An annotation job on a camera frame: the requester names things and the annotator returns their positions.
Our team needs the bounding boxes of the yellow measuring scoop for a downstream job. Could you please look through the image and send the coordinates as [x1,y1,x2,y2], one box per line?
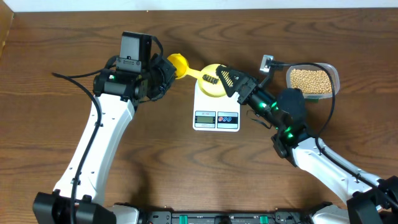
[167,54,220,85]

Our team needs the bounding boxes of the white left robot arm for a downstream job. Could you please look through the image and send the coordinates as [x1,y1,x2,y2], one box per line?
[32,31,176,223]

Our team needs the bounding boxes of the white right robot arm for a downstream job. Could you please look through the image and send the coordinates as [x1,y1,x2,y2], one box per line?
[216,65,397,223]

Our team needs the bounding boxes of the pale yellow bowl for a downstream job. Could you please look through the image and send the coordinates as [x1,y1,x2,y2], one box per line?
[198,64,226,98]

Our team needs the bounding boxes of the white digital kitchen scale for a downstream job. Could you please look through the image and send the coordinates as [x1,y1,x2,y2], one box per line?
[192,82,241,132]

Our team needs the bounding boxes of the green tape strip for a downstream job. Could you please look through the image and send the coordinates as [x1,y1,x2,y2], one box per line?
[306,98,319,103]

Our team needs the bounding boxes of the clear plastic container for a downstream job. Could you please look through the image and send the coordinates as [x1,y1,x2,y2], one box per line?
[286,64,333,100]

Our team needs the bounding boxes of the soybeans in container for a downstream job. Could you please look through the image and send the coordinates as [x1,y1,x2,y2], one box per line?
[290,69,332,94]

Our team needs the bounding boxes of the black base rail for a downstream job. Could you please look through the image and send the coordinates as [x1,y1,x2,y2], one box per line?
[137,210,312,224]

